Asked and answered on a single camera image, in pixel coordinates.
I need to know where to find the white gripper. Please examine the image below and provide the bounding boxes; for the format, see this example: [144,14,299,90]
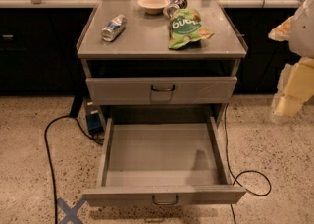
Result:
[268,0,314,123]

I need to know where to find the green rice chip bag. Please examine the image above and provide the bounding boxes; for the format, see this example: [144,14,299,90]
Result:
[168,8,214,50]

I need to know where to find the grey drawer cabinet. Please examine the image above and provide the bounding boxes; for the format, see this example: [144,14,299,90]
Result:
[76,0,249,208]

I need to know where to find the open middle grey drawer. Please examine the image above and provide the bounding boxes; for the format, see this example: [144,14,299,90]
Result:
[83,117,246,207]

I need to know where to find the closed upper grey drawer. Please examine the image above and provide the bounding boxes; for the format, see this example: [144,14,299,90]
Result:
[86,77,237,105]

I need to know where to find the beige ceramic bowl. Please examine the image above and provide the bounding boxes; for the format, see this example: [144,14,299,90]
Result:
[137,0,170,15]

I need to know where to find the blue silver soda can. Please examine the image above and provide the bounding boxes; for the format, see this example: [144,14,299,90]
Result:
[101,14,127,42]

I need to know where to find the blue power box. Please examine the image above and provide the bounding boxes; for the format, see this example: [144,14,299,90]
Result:
[83,98,103,135]

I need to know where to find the dark counter cabinets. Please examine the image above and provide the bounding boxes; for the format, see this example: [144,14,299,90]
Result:
[0,8,91,96]

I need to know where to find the blue tape cross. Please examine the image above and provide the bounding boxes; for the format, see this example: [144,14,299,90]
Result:
[57,197,85,224]

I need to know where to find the black left floor cable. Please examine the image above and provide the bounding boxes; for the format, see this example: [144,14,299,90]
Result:
[43,115,105,224]

